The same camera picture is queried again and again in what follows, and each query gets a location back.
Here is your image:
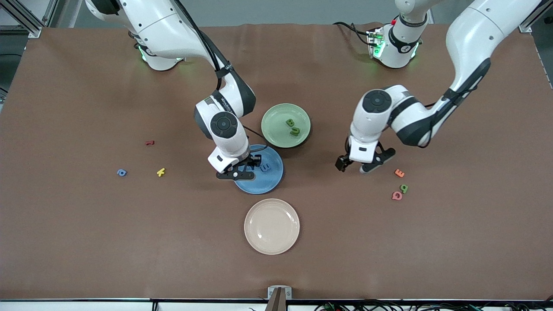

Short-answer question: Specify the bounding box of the blue plate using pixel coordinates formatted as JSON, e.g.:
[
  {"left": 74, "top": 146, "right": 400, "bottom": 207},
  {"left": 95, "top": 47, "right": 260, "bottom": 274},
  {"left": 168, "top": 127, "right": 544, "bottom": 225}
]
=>
[{"left": 233, "top": 144, "right": 284, "bottom": 195}]

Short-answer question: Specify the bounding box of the green plate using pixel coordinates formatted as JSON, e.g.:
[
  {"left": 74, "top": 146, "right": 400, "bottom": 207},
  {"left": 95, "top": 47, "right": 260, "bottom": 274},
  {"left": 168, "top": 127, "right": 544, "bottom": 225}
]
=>
[{"left": 261, "top": 103, "right": 311, "bottom": 149}]

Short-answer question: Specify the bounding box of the beige plate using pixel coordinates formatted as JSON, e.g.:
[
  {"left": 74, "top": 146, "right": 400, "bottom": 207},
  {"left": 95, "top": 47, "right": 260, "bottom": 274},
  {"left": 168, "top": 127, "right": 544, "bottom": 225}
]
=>
[{"left": 244, "top": 198, "right": 301, "bottom": 255}]

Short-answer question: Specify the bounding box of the brown table cover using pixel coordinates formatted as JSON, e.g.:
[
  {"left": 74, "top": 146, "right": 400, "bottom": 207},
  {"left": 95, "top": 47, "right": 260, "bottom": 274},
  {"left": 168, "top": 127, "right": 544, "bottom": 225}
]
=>
[{"left": 0, "top": 22, "right": 553, "bottom": 301}]

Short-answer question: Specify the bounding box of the black arm base cable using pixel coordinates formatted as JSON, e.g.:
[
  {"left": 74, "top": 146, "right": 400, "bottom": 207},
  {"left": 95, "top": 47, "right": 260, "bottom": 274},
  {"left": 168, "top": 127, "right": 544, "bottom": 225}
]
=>
[{"left": 333, "top": 21, "right": 373, "bottom": 46}]

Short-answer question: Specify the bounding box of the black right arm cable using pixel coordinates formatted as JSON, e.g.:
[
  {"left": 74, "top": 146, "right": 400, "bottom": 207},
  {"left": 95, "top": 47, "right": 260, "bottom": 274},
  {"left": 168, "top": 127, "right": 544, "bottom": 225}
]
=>
[{"left": 173, "top": 0, "right": 269, "bottom": 152}]

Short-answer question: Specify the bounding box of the tangled cable bundle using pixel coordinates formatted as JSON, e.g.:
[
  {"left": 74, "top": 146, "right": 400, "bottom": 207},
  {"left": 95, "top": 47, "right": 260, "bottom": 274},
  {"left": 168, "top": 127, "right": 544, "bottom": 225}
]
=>
[{"left": 315, "top": 298, "right": 553, "bottom": 311}]

